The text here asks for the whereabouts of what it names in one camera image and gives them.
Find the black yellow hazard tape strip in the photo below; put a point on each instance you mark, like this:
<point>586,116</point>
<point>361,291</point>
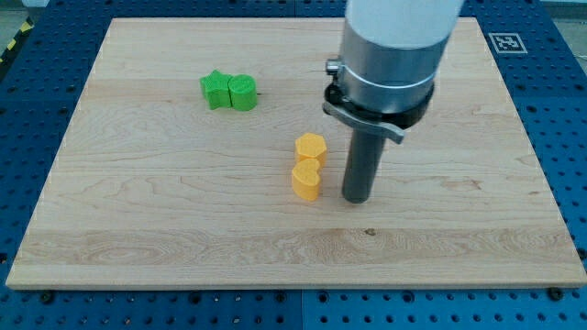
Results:
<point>17,42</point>

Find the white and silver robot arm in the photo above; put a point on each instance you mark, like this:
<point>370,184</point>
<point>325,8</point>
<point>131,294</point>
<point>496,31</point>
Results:
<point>383,76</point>

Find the yellow hexagon block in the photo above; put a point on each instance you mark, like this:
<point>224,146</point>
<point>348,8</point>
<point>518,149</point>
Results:
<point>311,146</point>

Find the yellow heart block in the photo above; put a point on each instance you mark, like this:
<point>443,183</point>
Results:
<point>306,180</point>

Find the green star block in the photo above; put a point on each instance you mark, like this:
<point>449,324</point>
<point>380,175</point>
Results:
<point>214,87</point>

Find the black and white fiducial tag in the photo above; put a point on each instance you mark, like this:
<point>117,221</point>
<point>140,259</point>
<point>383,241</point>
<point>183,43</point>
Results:
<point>507,43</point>

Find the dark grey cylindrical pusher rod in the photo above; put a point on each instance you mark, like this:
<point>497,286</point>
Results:
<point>364,156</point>

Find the light wooden board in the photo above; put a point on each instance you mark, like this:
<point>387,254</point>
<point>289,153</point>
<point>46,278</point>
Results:
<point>153,190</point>

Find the green cylinder block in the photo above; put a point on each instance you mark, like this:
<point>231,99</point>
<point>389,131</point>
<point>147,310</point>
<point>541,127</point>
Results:
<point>242,90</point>

